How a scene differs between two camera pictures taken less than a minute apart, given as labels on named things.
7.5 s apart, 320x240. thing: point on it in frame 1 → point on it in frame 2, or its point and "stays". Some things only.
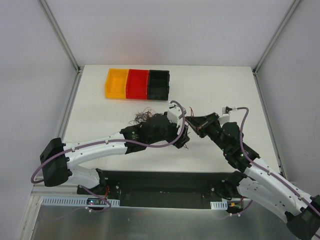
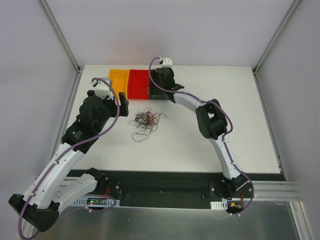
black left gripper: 180,138 → 116,106
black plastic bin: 158,85 stays
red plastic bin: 137,84 stays
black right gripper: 208,125 → 158,83
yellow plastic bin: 116,83 stays
